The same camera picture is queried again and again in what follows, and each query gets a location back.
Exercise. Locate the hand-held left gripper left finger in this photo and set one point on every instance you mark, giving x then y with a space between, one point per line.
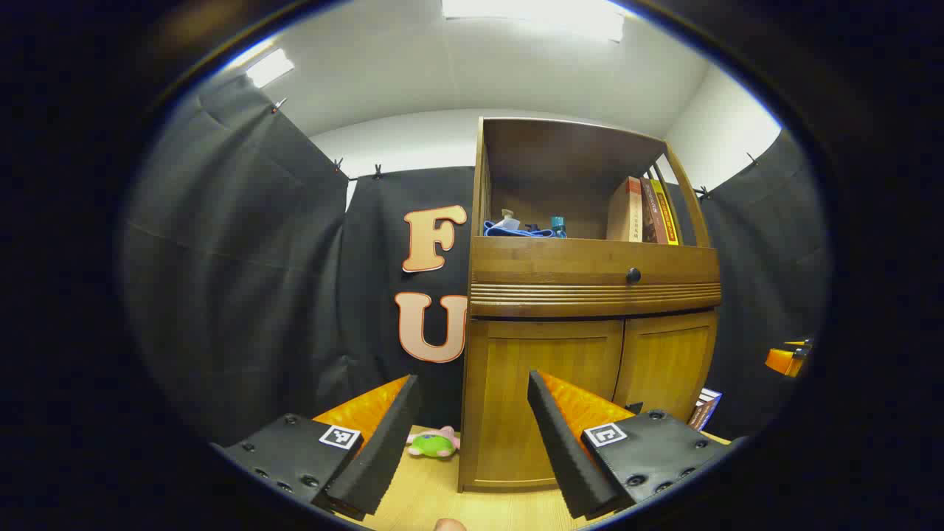
387 442

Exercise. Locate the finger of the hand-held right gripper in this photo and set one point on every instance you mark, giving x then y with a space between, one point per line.
782 361

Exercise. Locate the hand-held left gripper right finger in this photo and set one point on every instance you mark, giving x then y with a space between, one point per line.
560 442

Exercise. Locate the wooden shoe cabinet door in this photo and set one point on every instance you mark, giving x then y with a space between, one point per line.
509 398
667 361

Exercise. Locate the wooden double-door shoe cabinet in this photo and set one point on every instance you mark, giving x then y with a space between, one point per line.
516 177

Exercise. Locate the wooden cabinet drawer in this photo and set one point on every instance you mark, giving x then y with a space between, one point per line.
553 273

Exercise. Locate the green pink plush toy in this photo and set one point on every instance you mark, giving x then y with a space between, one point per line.
434 445

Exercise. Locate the blue white printed box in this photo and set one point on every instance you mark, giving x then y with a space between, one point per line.
706 408

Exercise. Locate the black round drawer knob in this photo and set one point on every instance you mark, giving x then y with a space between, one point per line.
633 275

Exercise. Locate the yellow spine book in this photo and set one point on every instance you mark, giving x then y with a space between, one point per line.
667 221

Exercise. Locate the dark brown book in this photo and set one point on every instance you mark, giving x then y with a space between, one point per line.
653 217

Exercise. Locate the blue cloth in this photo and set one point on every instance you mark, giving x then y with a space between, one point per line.
516 233

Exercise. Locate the teal small cup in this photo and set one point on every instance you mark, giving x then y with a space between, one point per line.
558 226

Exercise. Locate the black backdrop cloth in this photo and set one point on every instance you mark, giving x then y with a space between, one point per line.
243 280

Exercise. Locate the tan book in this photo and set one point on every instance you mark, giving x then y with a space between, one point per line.
623 210

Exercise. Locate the white spray bottle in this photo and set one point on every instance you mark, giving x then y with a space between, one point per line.
507 219

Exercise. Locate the small ceiling light panel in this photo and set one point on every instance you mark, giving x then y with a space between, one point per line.
269 68

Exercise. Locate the large ceiling light panel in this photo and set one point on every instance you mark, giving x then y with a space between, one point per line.
531 15

